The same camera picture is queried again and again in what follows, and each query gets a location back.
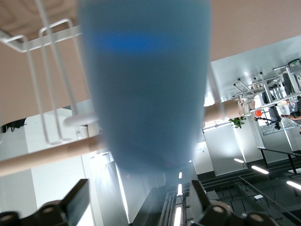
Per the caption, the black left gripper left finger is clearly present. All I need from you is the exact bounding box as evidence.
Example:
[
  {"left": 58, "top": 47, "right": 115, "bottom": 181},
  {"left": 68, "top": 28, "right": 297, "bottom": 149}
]
[{"left": 0, "top": 178, "right": 91, "bottom": 226}]

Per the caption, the green potted plant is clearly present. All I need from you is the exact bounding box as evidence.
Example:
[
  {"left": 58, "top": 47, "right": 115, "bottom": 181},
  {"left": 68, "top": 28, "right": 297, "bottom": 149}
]
[{"left": 228, "top": 116, "right": 247, "bottom": 129}]

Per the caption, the white table with legs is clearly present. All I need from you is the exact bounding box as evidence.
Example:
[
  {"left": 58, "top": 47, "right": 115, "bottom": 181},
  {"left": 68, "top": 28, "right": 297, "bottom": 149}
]
[{"left": 232, "top": 60, "right": 301, "bottom": 116}]

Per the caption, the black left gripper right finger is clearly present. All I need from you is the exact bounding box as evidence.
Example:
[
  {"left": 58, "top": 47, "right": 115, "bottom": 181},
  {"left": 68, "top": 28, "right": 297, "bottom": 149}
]
[{"left": 188, "top": 180, "right": 283, "bottom": 226}]

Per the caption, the black and red camera rig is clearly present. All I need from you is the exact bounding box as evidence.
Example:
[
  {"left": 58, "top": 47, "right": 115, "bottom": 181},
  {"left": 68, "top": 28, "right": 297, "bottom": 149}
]
[{"left": 253, "top": 107, "right": 283, "bottom": 130}]

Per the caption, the white wire cup rack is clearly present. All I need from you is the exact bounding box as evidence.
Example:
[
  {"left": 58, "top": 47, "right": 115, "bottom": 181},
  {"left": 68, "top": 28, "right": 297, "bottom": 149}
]
[{"left": 0, "top": 0, "right": 243, "bottom": 177}]

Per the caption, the blue plastic cup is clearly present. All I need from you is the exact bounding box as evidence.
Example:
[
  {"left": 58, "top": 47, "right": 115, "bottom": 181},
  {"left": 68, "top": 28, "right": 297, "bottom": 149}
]
[{"left": 78, "top": 0, "right": 213, "bottom": 174}]

